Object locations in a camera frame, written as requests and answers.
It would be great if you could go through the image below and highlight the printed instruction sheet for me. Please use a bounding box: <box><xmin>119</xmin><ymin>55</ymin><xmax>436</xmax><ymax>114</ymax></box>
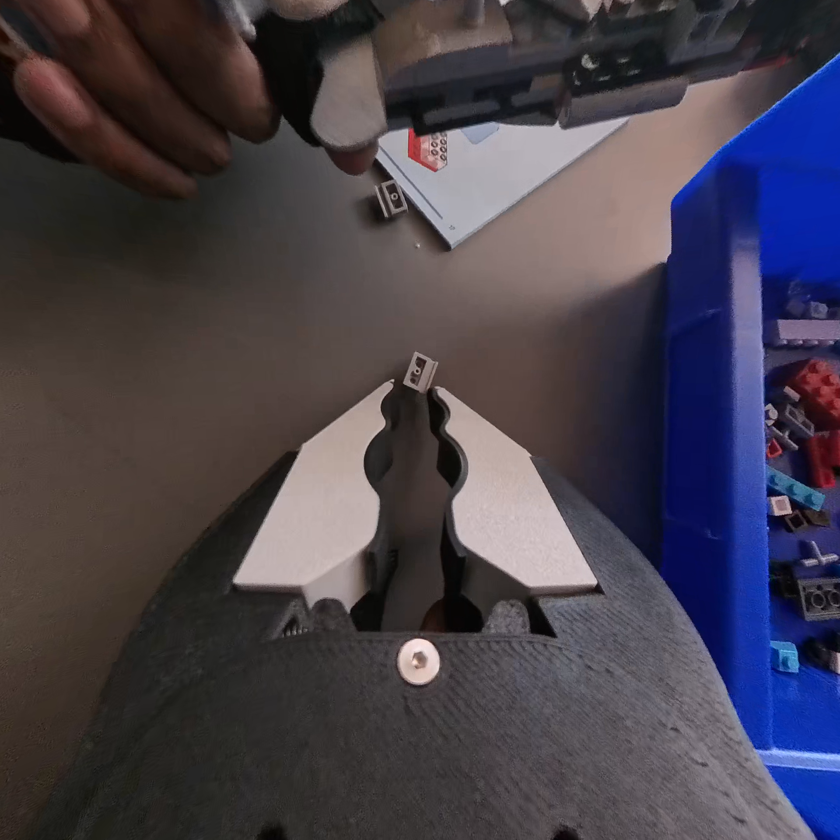
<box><xmin>375</xmin><ymin>118</ymin><xmax>631</xmax><ymax>250</ymax></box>

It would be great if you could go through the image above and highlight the pile of toy bricks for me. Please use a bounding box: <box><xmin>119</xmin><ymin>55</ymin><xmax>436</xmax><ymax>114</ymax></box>
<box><xmin>764</xmin><ymin>279</ymin><xmax>840</xmax><ymax>677</ymax></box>

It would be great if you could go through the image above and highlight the grey desk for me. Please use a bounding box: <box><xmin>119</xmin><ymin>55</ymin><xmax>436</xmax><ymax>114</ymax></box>
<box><xmin>0</xmin><ymin>56</ymin><xmax>840</xmax><ymax>840</ymax></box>

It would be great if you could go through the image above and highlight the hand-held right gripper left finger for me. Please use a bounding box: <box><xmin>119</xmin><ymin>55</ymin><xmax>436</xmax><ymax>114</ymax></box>
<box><xmin>231</xmin><ymin>379</ymin><xmax>397</xmax><ymax>601</ymax></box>

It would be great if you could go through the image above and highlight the person's left hand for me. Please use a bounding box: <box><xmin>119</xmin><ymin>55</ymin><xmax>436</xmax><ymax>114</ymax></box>
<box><xmin>0</xmin><ymin>0</ymin><xmax>382</xmax><ymax>198</ymax></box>

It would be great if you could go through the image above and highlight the grey toy brick vehicle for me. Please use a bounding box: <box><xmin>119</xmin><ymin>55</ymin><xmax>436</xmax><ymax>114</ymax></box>
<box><xmin>377</xmin><ymin>0</ymin><xmax>815</xmax><ymax>135</ymax></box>

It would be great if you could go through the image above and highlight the small grey toy brick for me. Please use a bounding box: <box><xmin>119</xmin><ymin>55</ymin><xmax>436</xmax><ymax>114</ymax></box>
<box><xmin>373</xmin><ymin>178</ymin><xmax>410</xmax><ymax>221</ymax></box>
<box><xmin>403</xmin><ymin>350</ymin><xmax>440</xmax><ymax>394</ymax></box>

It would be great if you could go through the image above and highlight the blue plastic bin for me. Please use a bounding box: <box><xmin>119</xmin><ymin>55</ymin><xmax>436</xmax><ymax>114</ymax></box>
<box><xmin>659</xmin><ymin>56</ymin><xmax>840</xmax><ymax>840</ymax></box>

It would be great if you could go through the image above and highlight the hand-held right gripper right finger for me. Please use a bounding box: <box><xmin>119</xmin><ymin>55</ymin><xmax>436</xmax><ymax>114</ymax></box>
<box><xmin>428</xmin><ymin>386</ymin><xmax>601</xmax><ymax>596</ymax></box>

